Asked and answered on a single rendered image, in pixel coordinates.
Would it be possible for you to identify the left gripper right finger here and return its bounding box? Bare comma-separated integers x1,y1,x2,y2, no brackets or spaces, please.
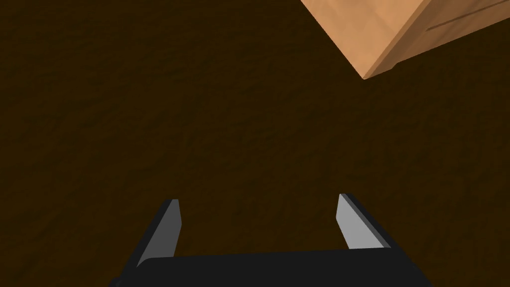
335,193,404,250

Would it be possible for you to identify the light wooden cupboard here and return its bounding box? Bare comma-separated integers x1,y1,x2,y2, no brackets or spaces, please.
299,0,510,80

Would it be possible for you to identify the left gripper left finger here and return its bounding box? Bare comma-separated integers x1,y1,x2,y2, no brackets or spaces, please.
127,199,183,269

